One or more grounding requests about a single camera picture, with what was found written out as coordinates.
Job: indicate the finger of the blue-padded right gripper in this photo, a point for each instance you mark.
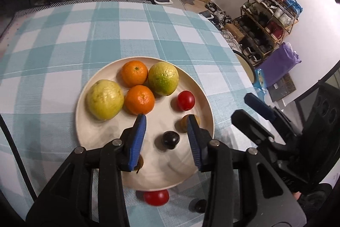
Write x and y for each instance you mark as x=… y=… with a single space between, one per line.
x=259 y=106
x=253 y=130

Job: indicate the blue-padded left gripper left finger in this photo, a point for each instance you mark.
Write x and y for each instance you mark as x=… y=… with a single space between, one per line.
x=87 y=188

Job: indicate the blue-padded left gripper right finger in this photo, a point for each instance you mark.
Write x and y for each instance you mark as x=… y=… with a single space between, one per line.
x=244 y=189

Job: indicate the small brown longan fruit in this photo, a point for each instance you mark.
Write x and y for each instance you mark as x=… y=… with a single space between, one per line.
x=183 y=122

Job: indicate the small red tomato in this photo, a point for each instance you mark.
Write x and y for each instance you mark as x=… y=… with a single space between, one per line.
x=185 y=100

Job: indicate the dark plum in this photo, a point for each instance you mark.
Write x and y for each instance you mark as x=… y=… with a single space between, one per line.
x=200 y=206
x=170 y=139

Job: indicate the yellow-green guava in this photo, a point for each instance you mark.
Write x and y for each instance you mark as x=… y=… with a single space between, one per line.
x=163 y=78
x=105 y=99

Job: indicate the yellow-green guava front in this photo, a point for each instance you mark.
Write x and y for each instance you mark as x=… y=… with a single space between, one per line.
x=105 y=99

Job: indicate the orange mandarin front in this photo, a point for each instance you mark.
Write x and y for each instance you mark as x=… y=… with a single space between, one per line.
x=139 y=100

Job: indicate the orange mandarin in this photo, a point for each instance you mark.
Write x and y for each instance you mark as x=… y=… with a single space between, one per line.
x=134 y=73
x=139 y=100

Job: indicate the person's right hand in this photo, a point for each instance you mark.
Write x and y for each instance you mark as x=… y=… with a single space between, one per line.
x=296 y=195

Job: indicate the blue patterned package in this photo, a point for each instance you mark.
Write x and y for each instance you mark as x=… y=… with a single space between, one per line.
x=260 y=84

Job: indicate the round stool seat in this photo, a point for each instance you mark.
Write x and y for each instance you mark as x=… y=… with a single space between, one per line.
x=247 y=66

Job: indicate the purple bag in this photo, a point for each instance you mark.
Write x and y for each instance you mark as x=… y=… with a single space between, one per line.
x=279 y=63

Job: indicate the wooden shoe rack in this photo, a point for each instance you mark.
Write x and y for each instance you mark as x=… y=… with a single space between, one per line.
x=265 y=24

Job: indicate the cream round plate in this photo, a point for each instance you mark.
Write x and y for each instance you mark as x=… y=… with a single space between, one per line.
x=166 y=151

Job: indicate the red tomato near plate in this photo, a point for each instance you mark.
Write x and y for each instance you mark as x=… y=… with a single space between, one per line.
x=156 y=198

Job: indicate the grey slipper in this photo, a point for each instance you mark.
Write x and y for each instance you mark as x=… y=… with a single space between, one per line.
x=163 y=2

